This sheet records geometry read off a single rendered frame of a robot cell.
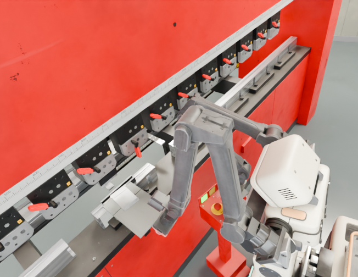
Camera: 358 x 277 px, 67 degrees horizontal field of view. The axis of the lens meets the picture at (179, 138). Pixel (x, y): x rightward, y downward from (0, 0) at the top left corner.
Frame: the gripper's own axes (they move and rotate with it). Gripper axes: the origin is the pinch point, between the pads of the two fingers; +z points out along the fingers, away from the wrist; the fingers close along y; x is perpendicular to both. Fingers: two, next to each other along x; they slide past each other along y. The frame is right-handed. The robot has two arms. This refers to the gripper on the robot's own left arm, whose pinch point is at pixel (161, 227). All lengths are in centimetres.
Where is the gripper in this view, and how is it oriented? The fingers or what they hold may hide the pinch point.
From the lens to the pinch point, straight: 119.7
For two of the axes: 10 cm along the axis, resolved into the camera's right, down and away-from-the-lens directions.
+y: -4.9, 5.8, -6.5
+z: -3.0, 5.9, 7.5
